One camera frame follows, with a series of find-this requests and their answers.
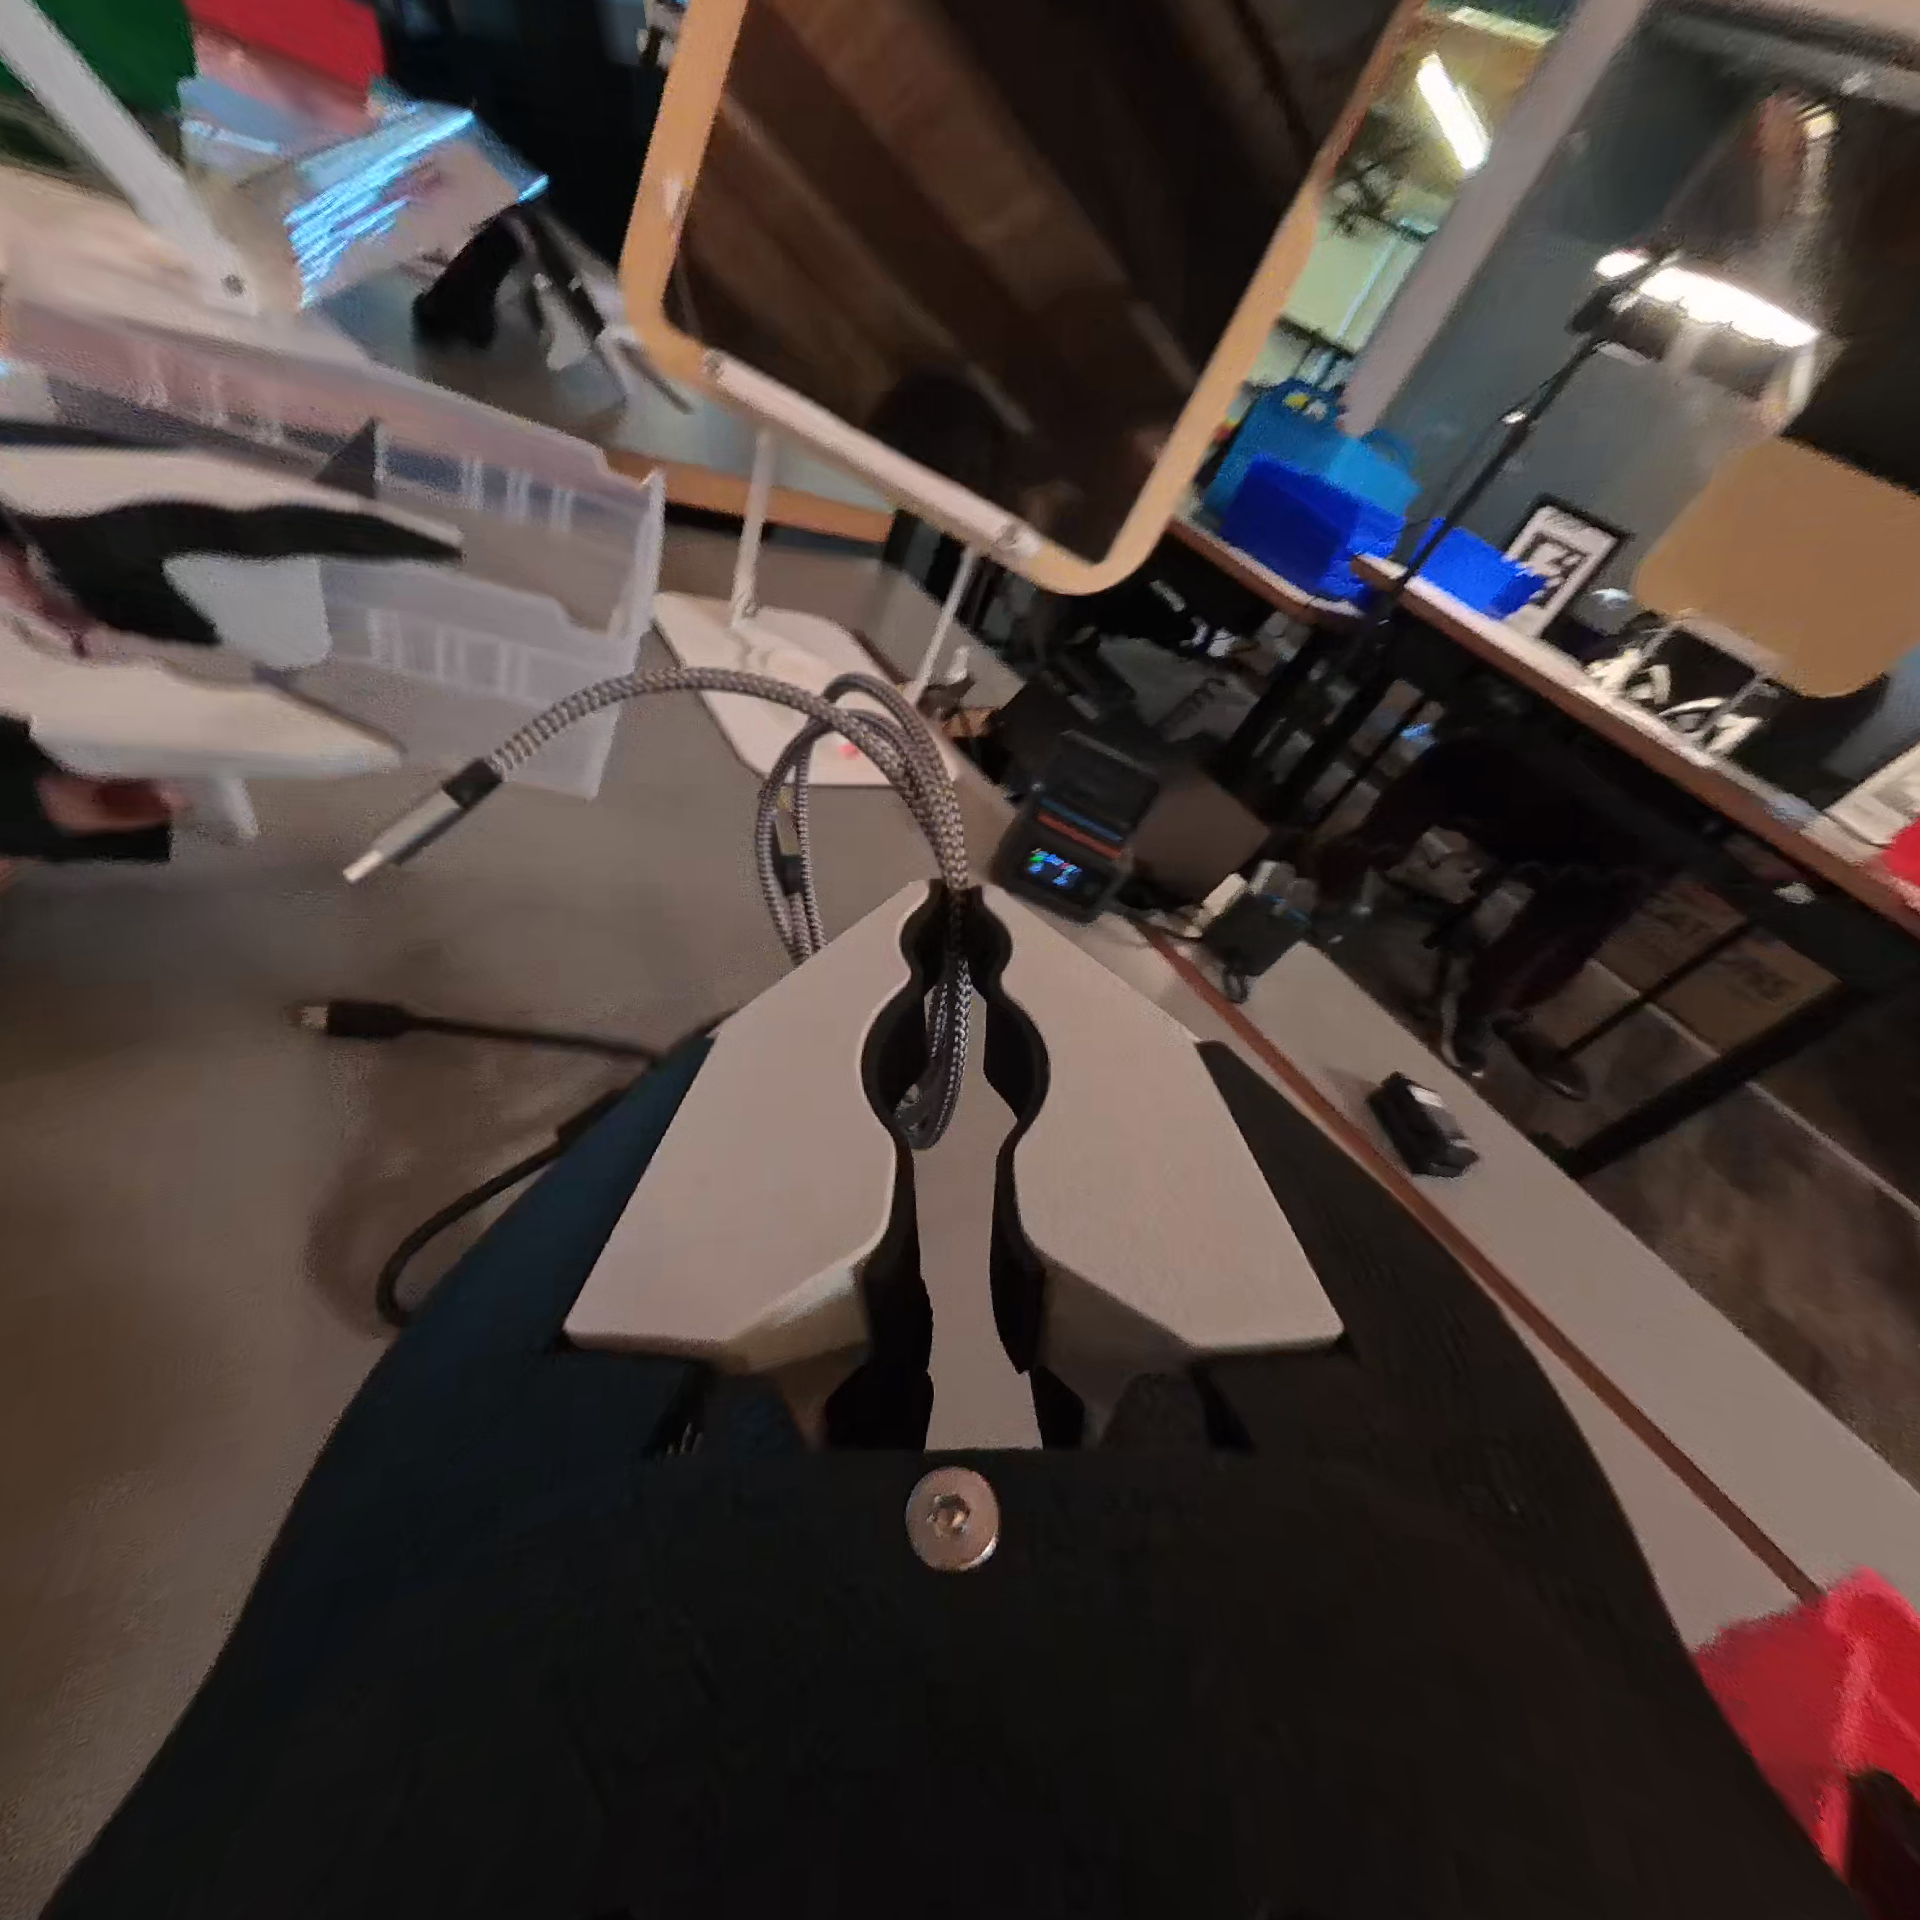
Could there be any silver foil bag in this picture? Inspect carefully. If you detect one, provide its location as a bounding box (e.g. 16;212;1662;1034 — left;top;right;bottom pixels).
177;71;551;313

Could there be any red object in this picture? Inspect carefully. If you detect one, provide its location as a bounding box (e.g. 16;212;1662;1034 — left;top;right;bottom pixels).
1692;1567;1920;1900

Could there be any white metal bar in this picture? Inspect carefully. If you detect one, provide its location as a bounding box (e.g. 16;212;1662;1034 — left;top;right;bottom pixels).
0;0;254;313

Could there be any large blue bin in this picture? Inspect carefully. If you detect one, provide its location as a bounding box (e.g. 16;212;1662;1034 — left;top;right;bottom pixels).
1206;381;1422;605

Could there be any small black box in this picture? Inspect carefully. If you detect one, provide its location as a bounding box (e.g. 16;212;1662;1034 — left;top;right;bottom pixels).
1368;1071;1481;1182

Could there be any small blue bin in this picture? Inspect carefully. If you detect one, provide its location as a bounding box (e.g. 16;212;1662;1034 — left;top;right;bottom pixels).
1409;517;1551;620

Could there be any black usb-c cable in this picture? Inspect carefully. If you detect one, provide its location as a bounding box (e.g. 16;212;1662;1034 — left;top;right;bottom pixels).
294;997;726;1330

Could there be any mirror with wooden frame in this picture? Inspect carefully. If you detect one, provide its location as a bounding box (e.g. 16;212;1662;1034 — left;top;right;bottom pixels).
617;0;1446;790

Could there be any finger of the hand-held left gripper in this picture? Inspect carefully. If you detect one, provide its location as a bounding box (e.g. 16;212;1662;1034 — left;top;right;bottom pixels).
0;421;465;601
0;550;406;783

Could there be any tan rounded panel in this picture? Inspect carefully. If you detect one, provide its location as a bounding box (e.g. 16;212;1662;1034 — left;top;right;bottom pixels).
1633;435;1920;701

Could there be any grey braided usb cable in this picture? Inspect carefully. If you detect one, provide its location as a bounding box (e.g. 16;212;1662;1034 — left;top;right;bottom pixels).
343;670;994;1153

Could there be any clear plastic storage bin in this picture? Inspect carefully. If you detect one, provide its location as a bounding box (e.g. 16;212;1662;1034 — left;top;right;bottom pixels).
0;286;672;799

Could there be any framed black and white tag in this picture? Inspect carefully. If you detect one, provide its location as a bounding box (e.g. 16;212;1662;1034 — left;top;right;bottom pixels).
1499;495;1633;636

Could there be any long wooden table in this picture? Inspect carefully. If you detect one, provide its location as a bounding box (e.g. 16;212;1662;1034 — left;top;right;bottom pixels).
1170;514;1920;940

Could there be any black light stand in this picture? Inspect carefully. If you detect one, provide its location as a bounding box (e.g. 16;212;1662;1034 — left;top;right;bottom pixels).
1231;247;1690;841

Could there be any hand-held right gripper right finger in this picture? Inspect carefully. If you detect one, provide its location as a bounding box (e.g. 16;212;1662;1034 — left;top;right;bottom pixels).
960;884;1346;1452

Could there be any person's left hand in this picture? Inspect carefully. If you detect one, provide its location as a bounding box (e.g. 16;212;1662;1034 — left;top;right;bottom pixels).
38;772;183;838

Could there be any black device with display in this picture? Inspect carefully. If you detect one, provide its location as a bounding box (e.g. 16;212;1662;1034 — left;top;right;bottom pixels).
990;729;1161;921

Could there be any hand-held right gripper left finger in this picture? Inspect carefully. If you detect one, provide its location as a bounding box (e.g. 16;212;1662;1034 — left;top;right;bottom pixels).
566;882;952;1452

